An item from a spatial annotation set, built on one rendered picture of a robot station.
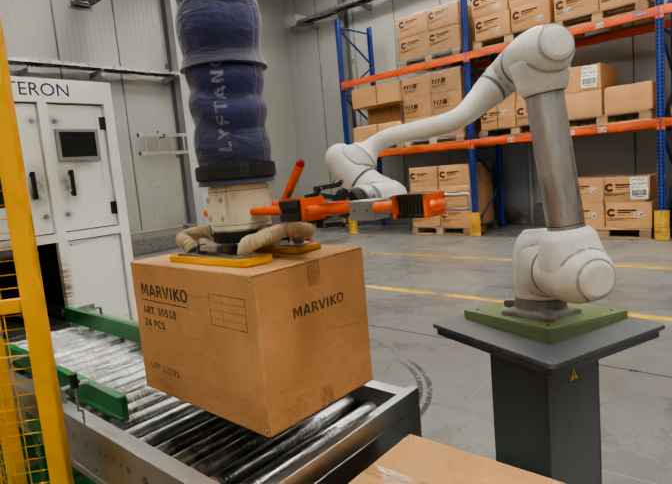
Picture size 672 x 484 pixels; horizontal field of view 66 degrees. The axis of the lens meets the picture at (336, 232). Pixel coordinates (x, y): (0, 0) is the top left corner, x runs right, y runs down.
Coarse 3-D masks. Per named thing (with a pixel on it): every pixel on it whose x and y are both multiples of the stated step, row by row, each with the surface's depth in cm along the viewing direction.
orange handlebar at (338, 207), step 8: (344, 200) 127; (432, 200) 105; (440, 200) 105; (256, 208) 140; (264, 208) 138; (272, 208) 136; (312, 208) 126; (320, 208) 124; (328, 208) 122; (336, 208) 121; (344, 208) 119; (376, 208) 113; (384, 208) 112; (432, 208) 105; (440, 208) 105
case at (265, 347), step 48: (144, 288) 155; (192, 288) 137; (240, 288) 123; (288, 288) 127; (336, 288) 140; (144, 336) 160; (192, 336) 141; (240, 336) 126; (288, 336) 127; (336, 336) 140; (192, 384) 144; (240, 384) 129; (288, 384) 127; (336, 384) 140
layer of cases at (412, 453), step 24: (384, 456) 135; (408, 456) 134; (432, 456) 133; (456, 456) 132; (480, 456) 131; (360, 480) 126; (384, 480) 125; (408, 480) 124; (432, 480) 123; (456, 480) 122; (480, 480) 121; (504, 480) 121; (528, 480) 120; (552, 480) 119
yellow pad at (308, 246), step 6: (288, 240) 152; (264, 246) 152; (270, 246) 151; (276, 246) 150; (282, 246) 148; (288, 246) 147; (294, 246) 145; (300, 246) 145; (306, 246) 145; (312, 246) 147; (318, 246) 149; (258, 252) 153; (264, 252) 152; (270, 252) 150; (276, 252) 148; (282, 252) 146; (288, 252) 145; (294, 252) 143; (300, 252) 143; (306, 252) 145
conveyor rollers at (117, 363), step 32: (64, 352) 248; (96, 352) 243; (128, 352) 243; (128, 384) 199; (160, 416) 169; (192, 416) 167; (320, 416) 160; (352, 416) 158; (160, 448) 149; (192, 448) 147; (224, 448) 145; (256, 448) 151; (288, 448) 148; (224, 480) 132; (256, 480) 129
